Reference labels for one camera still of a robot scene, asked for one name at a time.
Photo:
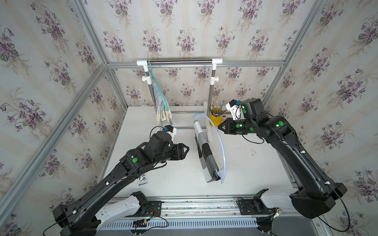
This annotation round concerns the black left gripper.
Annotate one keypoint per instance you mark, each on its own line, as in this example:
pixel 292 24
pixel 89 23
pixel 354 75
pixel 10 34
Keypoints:
pixel 179 152

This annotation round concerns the aluminium mounting rail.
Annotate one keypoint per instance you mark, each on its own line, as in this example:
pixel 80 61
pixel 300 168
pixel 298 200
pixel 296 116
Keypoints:
pixel 197 207

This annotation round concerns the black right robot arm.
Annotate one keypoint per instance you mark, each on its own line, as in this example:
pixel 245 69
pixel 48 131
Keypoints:
pixel 317 193

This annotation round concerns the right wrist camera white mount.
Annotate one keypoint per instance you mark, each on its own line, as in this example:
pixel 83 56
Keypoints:
pixel 234 107

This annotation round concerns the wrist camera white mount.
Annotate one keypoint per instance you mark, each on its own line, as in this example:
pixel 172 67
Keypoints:
pixel 234 107
pixel 171 131

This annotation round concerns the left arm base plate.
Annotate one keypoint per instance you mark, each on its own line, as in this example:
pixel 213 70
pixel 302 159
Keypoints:
pixel 152 209

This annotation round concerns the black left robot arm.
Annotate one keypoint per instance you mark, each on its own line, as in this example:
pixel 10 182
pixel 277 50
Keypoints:
pixel 132 165

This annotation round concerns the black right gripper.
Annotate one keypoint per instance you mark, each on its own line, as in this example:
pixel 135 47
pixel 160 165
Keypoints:
pixel 228 128

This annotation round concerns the light blue plastic hanger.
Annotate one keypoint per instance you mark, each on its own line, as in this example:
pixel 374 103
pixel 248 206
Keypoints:
pixel 215 142

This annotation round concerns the teal plastic hanger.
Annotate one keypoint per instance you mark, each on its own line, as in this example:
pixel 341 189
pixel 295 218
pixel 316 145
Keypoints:
pixel 166 107

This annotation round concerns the black white checkered scarf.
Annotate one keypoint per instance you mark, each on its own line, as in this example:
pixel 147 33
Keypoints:
pixel 206 158

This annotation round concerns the blue cream plaid scarf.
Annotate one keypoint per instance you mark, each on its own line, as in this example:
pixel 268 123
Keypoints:
pixel 162 116

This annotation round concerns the white steel clothes rack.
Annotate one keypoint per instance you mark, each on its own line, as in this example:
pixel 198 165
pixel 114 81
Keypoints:
pixel 185 82

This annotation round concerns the packaged pen blister pack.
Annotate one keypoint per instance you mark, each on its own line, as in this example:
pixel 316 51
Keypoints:
pixel 142 180

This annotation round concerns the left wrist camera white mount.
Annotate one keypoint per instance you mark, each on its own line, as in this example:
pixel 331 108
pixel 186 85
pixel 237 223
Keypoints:
pixel 171 131

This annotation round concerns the yellow pencil cup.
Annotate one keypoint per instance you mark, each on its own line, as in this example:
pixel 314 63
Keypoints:
pixel 216 120

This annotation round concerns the pencils in cup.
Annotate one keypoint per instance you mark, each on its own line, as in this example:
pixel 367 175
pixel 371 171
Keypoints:
pixel 218 109

